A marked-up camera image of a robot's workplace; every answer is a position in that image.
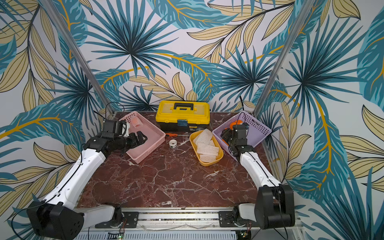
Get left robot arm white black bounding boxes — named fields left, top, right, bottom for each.
left=26, top=131, right=148, bottom=240

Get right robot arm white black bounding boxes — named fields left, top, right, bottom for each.
left=221, top=124, right=296, bottom=230

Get pink plastic basket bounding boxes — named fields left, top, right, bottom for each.
left=120, top=112, right=166, bottom=164

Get purple plastic basket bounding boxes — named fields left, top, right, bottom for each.
left=213, top=111, right=272, bottom=161

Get white tape roll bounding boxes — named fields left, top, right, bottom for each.
left=169, top=139, right=178, bottom=149

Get yellow oval tray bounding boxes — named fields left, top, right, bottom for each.
left=190, top=129, right=224, bottom=167

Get yellow black toolbox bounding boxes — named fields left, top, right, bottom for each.
left=156, top=101, right=210, bottom=132

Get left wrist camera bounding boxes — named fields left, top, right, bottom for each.
left=101, top=120, right=129, bottom=139

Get orange handled screwdriver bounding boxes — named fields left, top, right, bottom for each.
left=166, top=133, right=189, bottom=138

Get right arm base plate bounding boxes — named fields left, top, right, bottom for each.
left=218, top=211, right=259, bottom=228

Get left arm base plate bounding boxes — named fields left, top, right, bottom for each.
left=95, top=212, right=139, bottom=230

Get front aluminium rail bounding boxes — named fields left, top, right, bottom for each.
left=75, top=207, right=308, bottom=240

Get left aluminium frame post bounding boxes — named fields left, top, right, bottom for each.
left=41, top=0, right=116, bottom=115

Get aluminium frame post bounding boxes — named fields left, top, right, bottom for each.
left=253, top=0, right=315, bottom=118
left=41, top=0, right=116, bottom=115

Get right aluminium frame post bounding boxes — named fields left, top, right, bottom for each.
left=253, top=0, right=315, bottom=118

